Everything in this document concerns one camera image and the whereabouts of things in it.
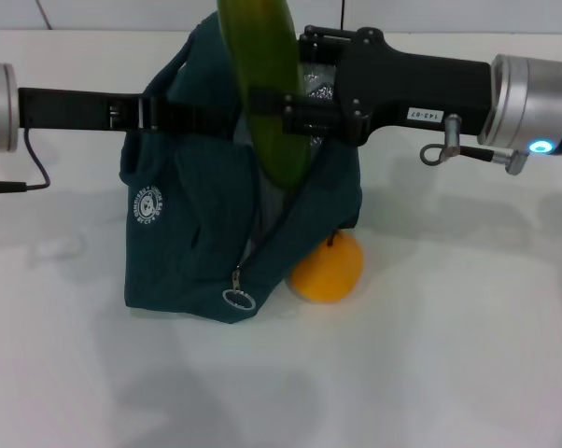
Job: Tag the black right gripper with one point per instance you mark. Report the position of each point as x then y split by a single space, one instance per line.
402 88

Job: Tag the orange fruit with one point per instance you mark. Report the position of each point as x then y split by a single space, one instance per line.
330 275

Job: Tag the dark teal insulated lunch bag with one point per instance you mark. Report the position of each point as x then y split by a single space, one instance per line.
187 242

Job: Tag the green cucumber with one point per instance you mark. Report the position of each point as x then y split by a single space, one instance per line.
267 60

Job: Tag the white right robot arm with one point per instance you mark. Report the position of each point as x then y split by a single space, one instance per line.
533 102

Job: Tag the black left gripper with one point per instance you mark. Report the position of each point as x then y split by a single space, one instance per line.
75 112

